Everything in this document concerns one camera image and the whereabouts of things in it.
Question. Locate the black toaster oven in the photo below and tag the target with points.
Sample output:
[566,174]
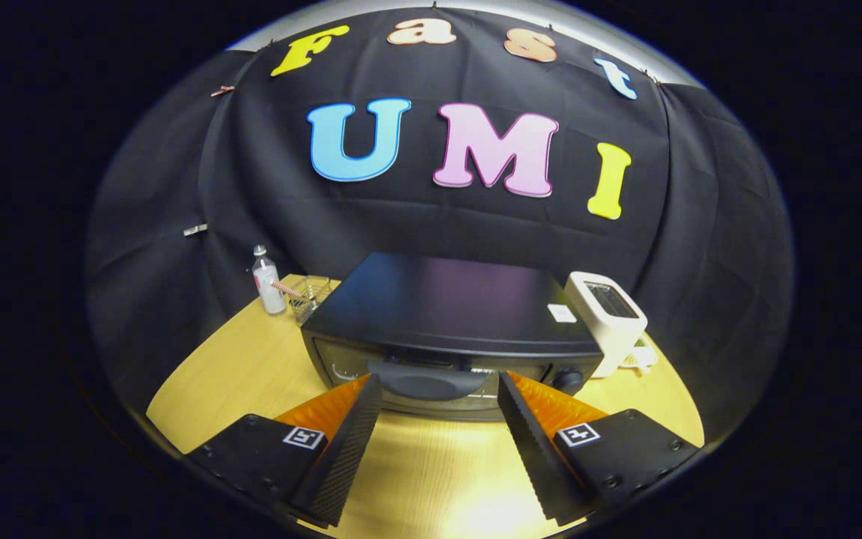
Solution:
[438,299]

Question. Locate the pink striped straw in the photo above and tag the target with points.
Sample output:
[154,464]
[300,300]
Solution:
[289,289]

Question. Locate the silver clip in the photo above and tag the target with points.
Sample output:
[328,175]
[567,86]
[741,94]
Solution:
[194,230]

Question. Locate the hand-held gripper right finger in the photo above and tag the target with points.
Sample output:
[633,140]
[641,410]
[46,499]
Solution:
[532,449]

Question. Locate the clear plastic bottle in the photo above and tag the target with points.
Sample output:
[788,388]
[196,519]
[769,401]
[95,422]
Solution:
[270,292]

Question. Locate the red clip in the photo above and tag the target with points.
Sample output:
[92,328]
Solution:
[223,90]

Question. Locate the black backdrop cloth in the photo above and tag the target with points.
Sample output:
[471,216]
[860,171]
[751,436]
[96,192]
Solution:
[266,172]

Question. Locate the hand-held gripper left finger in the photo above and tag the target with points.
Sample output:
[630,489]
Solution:
[345,449]

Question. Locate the white bread toaster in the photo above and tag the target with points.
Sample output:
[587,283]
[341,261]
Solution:
[610,329]

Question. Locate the white dish with green bits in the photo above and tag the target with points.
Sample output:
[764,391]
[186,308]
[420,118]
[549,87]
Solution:
[642,358]

